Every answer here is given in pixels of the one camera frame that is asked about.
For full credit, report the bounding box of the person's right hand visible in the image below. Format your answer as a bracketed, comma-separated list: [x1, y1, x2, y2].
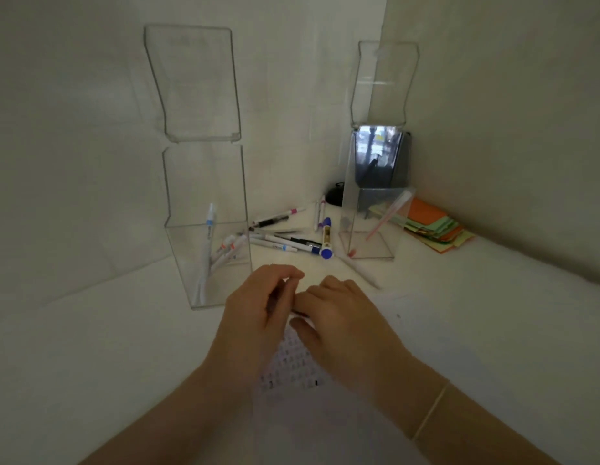
[289, 274, 450, 440]

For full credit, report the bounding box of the white pen orange clip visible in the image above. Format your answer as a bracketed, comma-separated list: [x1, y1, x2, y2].
[212, 232, 248, 267]

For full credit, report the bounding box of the white pen light blue band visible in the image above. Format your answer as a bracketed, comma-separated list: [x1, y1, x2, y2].
[193, 203, 219, 305]

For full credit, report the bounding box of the white paper sheet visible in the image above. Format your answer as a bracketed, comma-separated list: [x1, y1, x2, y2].
[253, 285, 548, 465]

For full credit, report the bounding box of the person's left hand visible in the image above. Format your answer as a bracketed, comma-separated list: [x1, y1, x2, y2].
[205, 264, 306, 398]

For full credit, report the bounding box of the stack of coloured sticky notes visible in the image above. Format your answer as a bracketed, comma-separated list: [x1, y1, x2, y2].
[370, 197, 476, 255]

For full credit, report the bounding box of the clear acrylic box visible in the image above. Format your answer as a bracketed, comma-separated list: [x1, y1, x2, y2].
[144, 25, 253, 311]
[338, 41, 421, 261]

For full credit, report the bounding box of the thin wrist bracelet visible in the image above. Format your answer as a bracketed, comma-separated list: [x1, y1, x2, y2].
[410, 382, 451, 441]

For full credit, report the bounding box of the black bag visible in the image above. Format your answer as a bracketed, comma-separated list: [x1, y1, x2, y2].
[325, 131, 413, 207]

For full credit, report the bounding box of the pile of assorted pens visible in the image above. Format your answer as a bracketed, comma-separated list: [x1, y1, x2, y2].
[248, 193, 383, 291]

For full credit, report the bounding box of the person's left forearm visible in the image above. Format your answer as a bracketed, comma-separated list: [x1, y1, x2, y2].
[82, 355, 262, 465]

